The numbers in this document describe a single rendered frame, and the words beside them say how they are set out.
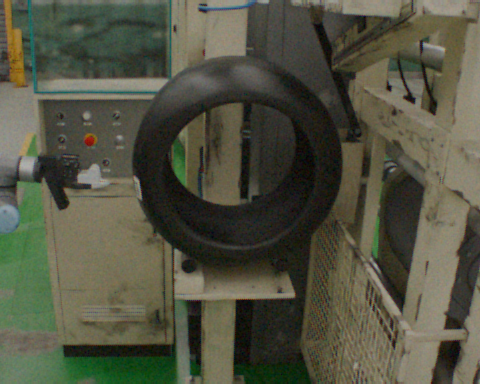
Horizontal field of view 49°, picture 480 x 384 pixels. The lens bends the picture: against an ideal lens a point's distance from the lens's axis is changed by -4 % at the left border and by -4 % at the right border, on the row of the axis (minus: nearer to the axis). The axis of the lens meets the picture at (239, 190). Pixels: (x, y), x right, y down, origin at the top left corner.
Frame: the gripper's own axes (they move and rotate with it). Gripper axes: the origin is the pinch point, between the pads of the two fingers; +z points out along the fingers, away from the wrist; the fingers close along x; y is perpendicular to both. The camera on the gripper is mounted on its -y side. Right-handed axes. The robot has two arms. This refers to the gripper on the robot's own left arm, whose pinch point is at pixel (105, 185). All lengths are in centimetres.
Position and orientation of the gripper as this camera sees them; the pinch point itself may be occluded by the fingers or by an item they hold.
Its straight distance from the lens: 161.0
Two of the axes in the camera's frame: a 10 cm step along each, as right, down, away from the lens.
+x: -0.9, -3.5, 9.3
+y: 1.6, -9.3, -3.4
